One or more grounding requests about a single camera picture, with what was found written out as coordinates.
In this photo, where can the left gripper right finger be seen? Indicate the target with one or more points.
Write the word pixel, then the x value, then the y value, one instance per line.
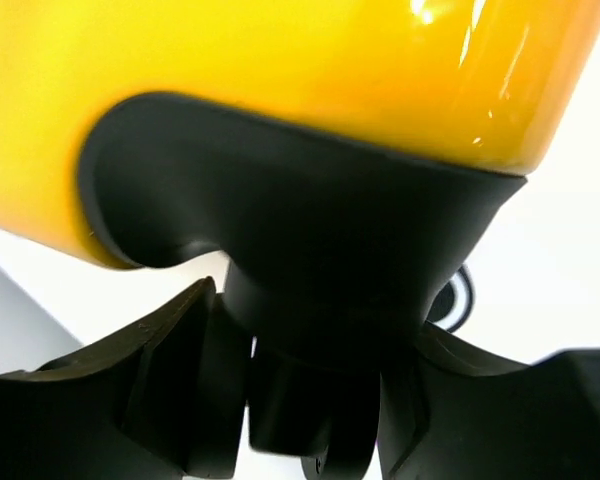
pixel 450 410

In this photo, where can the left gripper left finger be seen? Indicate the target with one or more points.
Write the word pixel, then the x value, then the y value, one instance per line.
pixel 134 405

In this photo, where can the yellow suitcase with dark lining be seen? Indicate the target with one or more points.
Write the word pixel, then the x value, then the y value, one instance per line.
pixel 347 156

